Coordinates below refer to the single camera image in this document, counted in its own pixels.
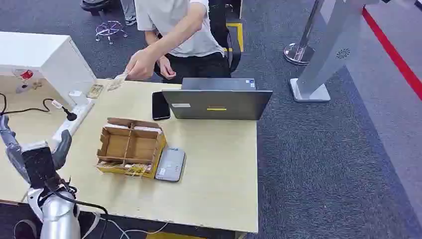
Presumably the white charger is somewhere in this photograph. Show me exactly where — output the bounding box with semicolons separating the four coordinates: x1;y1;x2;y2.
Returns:
68;91;87;107

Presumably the grey card reader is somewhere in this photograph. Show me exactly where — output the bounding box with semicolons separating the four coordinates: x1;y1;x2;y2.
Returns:
154;147;187;183

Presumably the black plug with cable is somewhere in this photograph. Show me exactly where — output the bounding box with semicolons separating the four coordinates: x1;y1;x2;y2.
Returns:
0;93;78;122

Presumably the white cable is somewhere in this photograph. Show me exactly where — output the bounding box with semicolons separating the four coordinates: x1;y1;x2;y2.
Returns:
81;213;169;239

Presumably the card stack in box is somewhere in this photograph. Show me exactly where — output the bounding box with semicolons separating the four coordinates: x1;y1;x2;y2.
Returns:
107;122;163;134
97;160;153;178

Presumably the grey laptop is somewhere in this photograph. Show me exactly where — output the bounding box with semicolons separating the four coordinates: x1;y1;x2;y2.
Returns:
161;77;274;121

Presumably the silver kiosk stand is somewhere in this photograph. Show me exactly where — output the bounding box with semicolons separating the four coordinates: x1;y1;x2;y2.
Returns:
290;0;380;103

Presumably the white cabinet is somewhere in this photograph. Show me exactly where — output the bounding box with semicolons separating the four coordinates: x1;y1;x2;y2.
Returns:
0;31;97;107

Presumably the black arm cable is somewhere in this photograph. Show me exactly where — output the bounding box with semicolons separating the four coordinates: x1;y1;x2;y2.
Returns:
37;178;109;239

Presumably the chrome stanchion pole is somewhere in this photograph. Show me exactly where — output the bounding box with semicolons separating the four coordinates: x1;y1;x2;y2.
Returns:
283;0;325;66

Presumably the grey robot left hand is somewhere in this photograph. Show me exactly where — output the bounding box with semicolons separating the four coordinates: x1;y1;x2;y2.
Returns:
0;115;73;189

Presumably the black robot foot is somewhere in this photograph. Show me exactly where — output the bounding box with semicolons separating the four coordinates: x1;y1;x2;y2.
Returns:
13;219;37;239

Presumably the black office chair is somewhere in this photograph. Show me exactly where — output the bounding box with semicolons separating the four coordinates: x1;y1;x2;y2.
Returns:
207;0;245;74

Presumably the person's left hand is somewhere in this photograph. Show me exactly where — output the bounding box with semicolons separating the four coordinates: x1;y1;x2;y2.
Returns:
124;48;158;82

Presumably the white power strip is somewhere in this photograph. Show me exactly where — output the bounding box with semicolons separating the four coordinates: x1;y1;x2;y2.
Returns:
52;99;95;143

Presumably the chrome stool base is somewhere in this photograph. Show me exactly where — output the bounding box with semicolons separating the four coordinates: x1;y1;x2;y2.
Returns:
95;20;128;45

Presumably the person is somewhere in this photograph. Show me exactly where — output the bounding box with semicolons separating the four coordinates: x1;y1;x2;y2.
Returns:
124;0;231;85

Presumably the person's right hand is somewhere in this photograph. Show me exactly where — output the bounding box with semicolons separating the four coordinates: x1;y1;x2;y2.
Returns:
157;55;177;81

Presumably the black phone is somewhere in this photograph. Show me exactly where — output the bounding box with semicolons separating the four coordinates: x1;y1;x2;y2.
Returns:
151;91;171;121

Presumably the standing person's leg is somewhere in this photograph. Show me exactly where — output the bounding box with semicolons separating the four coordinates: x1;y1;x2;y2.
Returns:
118;0;137;26

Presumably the black chair base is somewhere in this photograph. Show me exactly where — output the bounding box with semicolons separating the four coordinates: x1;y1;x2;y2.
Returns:
81;0;114;16

